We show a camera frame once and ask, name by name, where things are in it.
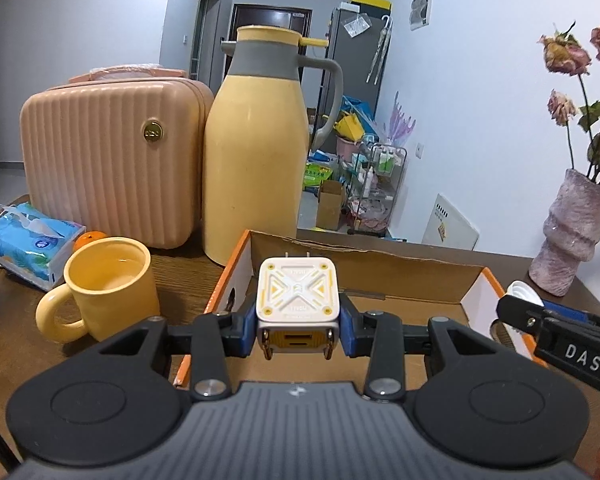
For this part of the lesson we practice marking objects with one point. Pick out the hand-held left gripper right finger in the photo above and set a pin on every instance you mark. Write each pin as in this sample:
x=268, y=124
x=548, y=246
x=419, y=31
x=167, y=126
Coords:
x=349, y=331

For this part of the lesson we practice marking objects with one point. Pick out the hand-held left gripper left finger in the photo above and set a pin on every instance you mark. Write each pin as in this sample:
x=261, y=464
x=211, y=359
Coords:
x=247, y=329

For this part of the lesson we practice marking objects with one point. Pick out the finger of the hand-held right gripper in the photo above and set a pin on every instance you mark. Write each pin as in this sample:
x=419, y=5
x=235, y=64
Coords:
x=527, y=319
x=570, y=311

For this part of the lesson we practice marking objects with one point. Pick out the white ribbed round lid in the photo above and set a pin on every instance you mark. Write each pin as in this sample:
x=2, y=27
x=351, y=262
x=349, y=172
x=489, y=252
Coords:
x=525, y=291

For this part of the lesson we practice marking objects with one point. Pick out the white square charger plug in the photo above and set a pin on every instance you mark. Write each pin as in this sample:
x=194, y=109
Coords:
x=297, y=290

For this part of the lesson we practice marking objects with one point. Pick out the red orange cardboard box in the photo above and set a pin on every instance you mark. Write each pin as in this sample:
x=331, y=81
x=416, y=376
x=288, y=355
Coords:
x=405, y=280

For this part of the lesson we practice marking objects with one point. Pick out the pink textured vase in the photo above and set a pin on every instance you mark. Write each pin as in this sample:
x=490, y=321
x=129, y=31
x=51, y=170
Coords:
x=570, y=230

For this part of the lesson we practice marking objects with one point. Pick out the white leaning board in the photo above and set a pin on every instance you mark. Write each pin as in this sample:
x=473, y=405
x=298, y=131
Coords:
x=452, y=222

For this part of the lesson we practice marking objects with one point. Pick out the yellow ceramic mug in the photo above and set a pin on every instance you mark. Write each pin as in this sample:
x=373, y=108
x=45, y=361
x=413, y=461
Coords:
x=125, y=305

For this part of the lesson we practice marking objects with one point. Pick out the brown cardboard box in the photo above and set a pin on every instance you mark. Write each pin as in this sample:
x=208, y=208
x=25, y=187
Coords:
x=330, y=205

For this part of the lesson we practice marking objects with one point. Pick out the green packet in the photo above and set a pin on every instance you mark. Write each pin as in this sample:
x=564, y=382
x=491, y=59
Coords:
x=317, y=175

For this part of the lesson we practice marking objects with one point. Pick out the yellow thermos jug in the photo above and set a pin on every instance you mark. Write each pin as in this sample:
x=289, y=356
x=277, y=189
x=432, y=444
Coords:
x=255, y=160

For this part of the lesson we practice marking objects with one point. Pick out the pink bucket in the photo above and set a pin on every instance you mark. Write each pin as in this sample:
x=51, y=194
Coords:
x=347, y=147

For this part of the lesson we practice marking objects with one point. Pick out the small orange fruit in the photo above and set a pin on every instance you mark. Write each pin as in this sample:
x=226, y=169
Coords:
x=87, y=238

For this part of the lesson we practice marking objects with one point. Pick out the yellow bag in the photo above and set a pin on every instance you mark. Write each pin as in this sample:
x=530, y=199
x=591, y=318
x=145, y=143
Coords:
x=349, y=126

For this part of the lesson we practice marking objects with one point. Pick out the pink ribbed suitcase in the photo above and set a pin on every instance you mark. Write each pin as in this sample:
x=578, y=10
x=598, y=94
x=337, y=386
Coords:
x=105, y=160

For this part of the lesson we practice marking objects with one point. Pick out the blue tissue pack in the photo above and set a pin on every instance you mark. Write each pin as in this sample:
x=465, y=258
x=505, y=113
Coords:
x=25, y=245

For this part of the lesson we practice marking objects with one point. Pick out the grey refrigerator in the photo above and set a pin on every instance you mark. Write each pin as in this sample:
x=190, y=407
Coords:
x=350, y=75

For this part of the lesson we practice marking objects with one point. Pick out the bunch of dried pink roses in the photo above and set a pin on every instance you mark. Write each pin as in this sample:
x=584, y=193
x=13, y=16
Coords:
x=562, y=52

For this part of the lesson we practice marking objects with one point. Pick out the hanging folded umbrella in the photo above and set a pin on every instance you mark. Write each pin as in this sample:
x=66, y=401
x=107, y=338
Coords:
x=380, y=50

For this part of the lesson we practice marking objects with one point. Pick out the grey interior door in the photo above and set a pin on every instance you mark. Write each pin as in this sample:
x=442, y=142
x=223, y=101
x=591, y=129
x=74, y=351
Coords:
x=207, y=30

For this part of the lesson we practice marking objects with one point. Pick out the clear plastic bag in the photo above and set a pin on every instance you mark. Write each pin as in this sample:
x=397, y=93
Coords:
x=357, y=25

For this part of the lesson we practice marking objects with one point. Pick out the dark entrance door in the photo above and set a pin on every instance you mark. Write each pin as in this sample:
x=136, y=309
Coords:
x=275, y=16

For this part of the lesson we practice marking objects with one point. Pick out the yellow and black box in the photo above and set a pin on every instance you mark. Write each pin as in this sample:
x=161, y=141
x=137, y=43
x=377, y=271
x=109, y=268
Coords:
x=372, y=4

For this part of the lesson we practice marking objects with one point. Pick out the white wall socket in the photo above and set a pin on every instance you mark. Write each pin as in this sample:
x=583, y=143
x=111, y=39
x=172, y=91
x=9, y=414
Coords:
x=419, y=150

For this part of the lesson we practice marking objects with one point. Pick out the white wall panel box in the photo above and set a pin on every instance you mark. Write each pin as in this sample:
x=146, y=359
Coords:
x=421, y=6

